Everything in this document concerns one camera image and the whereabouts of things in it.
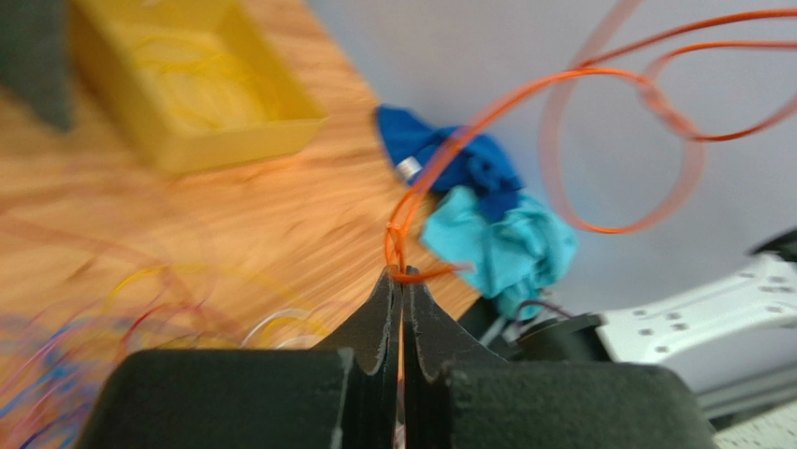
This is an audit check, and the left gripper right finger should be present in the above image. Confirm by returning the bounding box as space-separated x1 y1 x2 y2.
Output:
401 282 503 448

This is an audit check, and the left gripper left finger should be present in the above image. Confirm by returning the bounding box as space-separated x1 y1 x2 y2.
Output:
314 268 402 448

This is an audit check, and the orange cable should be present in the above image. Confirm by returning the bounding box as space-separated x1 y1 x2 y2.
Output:
384 7 797 284

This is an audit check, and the yellow cable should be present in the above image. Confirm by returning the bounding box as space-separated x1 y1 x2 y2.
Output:
133 34 282 129

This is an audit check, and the multicolour cable pile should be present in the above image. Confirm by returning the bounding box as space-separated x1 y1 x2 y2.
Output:
0 261 338 449

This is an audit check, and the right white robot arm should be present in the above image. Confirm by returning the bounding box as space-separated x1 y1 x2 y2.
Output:
459 228 796 364

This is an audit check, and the cyan cloth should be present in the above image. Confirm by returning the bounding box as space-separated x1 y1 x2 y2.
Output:
420 186 578 320

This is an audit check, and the dark blue towel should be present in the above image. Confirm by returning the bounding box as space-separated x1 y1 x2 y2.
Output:
374 105 524 222

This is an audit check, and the yellow plastic tray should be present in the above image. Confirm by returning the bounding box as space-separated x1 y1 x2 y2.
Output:
69 1 326 175

